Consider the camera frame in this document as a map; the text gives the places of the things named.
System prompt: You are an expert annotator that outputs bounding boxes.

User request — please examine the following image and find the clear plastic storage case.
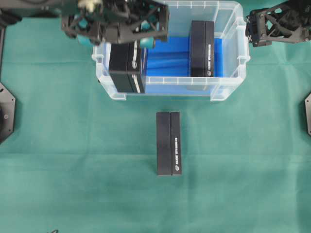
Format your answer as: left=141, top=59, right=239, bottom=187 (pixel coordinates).
left=91, top=0, right=251, bottom=102

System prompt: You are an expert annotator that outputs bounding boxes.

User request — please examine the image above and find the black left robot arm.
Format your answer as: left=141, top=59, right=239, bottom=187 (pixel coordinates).
left=0, top=0, right=170, bottom=48

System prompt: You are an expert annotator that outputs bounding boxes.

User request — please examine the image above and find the blue liner sheet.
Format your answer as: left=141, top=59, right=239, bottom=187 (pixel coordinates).
left=145, top=36, right=214, bottom=96

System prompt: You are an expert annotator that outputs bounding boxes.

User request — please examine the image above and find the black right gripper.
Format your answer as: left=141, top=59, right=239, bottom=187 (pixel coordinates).
left=245, top=0, right=311, bottom=47

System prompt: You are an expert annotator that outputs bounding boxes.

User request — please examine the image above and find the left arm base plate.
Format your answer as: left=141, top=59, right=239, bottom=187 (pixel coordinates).
left=0, top=83, right=16, bottom=143

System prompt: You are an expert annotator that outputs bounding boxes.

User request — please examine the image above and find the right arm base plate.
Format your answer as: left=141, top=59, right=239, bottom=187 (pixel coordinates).
left=298, top=93, right=311, bottom=137

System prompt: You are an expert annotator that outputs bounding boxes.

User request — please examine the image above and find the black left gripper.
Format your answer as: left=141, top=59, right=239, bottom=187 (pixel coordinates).
left=61, top=0, right=170, bottom=48

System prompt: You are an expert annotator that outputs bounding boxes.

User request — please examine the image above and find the black realsense box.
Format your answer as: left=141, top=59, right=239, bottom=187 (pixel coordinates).
left=156, top=112, right=182, bottom=176
left=109, top=41, right=146, bottom=94
left=189, top=20, right=214, bottom=77

